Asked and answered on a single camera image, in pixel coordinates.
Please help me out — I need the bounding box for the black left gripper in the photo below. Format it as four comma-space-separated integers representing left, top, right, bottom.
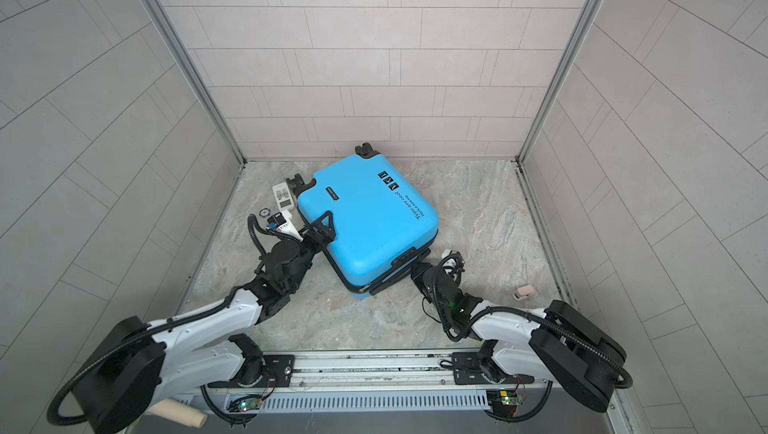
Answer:
285, 213, 336, 294

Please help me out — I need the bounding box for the blue suitcase black lining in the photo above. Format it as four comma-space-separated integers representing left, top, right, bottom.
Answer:
286, 143, 439, 298

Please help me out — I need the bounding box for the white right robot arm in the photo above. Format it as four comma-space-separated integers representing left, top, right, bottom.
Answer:
411, 251, 634, 413

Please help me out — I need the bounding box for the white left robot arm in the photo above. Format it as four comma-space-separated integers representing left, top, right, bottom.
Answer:
46, 212, 336, 433

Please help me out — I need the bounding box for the small pink white gadget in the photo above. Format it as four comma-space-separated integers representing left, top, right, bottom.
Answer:
513, 284, 537, 300

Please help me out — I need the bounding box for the white remote with barcode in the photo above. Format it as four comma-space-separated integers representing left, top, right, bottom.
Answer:
272, 182, 296, 211

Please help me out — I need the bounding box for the right circuit board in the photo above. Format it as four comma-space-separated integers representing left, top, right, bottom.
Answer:
486, 390, 525, 419

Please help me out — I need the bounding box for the circuit board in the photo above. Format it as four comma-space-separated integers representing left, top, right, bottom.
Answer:
227, 395, 264, 414
486, 390, 525, 419

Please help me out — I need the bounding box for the left circuit board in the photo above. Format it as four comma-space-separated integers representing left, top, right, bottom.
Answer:
227, 395, 264, 414

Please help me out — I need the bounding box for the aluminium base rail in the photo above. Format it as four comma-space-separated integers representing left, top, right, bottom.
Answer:
122, 346, 622, 402

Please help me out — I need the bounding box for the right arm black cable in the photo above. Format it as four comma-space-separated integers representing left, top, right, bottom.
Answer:
422, 250, 634, 424

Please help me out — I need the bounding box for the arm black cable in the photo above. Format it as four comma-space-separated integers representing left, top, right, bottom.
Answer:
46, 213, 289, 429
422, 250, 634, 424

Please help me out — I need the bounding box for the beige handle tool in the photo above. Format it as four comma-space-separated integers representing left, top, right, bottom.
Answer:
147, 399, 208, 428

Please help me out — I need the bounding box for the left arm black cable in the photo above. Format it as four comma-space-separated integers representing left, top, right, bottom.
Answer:
46, 213, 289, 429

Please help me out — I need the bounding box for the aluminium corner post left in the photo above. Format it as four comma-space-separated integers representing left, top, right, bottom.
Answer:
139, 0, 247, 167

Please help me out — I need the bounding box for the aluminium corner post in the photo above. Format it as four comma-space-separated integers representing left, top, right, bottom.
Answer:
139, 0, 247, 167
517, 0, 603, 166

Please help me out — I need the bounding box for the aluminium corner post right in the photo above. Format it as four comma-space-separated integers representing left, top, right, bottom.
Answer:
517, 0, 603, 166

